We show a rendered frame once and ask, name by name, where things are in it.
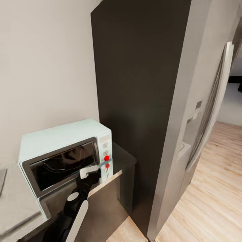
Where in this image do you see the microwave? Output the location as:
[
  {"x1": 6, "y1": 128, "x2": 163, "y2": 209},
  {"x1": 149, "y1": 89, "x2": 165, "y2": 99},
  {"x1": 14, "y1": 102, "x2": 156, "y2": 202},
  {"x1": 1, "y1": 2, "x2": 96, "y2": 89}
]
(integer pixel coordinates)
[{"x1": 18, "y1": 119, "x2": 112, "y2": 198}]

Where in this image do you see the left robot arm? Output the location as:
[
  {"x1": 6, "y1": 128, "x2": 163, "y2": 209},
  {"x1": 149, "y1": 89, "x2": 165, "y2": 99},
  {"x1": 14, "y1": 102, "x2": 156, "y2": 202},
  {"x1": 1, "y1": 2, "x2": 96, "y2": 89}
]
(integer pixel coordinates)
[{"x1": 43, "y1": 165, "x2": 101, "y2": 242}]

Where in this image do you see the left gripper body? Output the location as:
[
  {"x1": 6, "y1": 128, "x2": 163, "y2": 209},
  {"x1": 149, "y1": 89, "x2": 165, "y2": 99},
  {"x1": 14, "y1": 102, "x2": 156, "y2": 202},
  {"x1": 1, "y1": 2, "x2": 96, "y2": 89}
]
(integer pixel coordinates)
[{"x1": 76, "y1": 172, "x2": 99, "y2": 189}]

